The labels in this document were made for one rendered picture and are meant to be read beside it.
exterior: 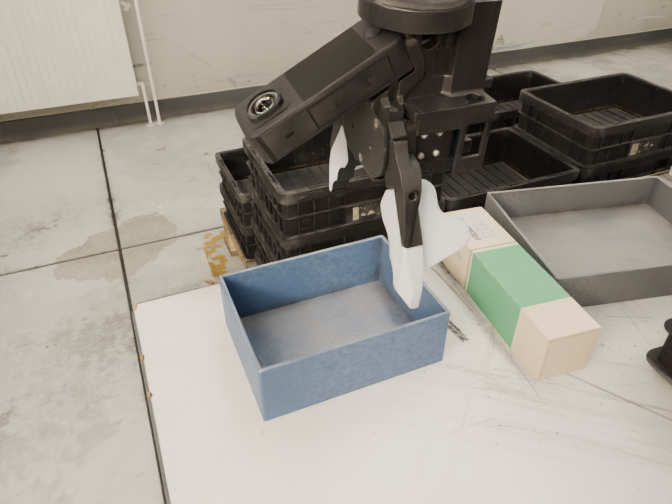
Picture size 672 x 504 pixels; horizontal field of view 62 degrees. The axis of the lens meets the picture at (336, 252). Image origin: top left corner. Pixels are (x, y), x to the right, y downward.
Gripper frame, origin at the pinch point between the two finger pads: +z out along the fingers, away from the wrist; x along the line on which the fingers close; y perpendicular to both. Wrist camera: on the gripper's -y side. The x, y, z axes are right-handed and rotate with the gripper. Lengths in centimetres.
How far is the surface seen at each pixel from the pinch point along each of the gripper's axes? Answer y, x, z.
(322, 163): 28, 83, 46
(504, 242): 23.1, 8.4, 12.2
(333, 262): 3.0, 13.3, 13.6
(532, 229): 34.4, 15.5, 18.4
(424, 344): 7.3, -1.2, 13.8
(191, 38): 22, 253, 72
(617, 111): 125, 83, 46
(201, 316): -12.9, 14.9, 18.8
